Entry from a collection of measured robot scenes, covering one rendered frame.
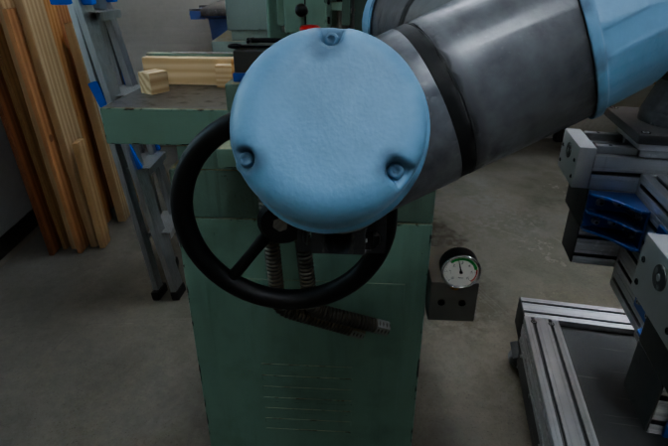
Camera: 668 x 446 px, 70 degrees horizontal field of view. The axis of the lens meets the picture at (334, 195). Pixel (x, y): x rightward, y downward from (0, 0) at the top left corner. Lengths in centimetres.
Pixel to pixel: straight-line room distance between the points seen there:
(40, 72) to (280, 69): 199
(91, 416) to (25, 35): 134
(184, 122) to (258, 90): 62
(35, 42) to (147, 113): 135
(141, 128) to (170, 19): 256
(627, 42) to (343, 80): 12
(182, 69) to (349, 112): 81
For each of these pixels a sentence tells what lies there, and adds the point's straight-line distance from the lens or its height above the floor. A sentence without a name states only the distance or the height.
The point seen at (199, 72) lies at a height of 92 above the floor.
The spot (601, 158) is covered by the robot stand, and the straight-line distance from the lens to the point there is 111.
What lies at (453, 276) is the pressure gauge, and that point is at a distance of 80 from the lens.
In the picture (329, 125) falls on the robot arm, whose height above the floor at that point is 104.
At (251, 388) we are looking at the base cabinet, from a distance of 107.
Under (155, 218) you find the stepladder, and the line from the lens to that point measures 177.
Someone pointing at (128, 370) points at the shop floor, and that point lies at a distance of 167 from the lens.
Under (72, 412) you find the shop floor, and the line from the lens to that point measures 161.
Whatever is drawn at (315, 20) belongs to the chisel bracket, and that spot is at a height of 102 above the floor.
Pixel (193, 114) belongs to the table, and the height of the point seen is 89.
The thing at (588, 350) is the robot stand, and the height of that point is 21.
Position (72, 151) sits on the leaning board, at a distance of 223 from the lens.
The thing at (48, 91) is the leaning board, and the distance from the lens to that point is 216.
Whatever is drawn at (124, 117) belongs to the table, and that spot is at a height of 88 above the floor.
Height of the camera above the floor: 109
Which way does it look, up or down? 25 degrees down
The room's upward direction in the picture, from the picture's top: straight up
